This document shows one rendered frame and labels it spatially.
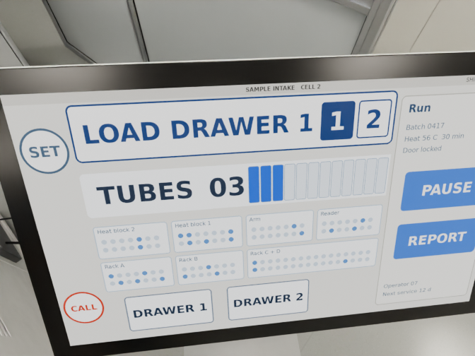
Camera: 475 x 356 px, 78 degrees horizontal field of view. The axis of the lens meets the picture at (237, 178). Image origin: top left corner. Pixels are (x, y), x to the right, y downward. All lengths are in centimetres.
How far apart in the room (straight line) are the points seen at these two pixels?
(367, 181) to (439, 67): 12
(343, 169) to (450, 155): 11
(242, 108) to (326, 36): 64
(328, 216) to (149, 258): 19
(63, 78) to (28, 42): 254
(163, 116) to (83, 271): 18
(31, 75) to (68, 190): 10
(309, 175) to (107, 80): 20
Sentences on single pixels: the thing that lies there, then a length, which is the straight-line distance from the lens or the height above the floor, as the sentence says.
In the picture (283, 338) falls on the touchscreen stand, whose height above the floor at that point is 4.
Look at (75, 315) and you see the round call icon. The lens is 39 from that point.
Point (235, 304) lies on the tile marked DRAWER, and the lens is 36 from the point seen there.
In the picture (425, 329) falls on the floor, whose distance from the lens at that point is 160.
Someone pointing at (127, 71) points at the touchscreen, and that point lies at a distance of 28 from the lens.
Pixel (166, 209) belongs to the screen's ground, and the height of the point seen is 110.
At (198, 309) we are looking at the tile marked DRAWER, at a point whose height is 100.
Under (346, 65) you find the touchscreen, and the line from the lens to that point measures 30.
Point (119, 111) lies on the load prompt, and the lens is 28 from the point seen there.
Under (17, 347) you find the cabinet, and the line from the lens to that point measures 100.
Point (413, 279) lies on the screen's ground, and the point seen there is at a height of 101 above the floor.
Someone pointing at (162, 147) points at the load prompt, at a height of 114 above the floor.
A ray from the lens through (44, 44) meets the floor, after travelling 276.
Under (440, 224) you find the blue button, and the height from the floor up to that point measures 106.
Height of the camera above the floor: 136
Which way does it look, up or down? 58 degrees down
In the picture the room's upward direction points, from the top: 4 degrees clockwise
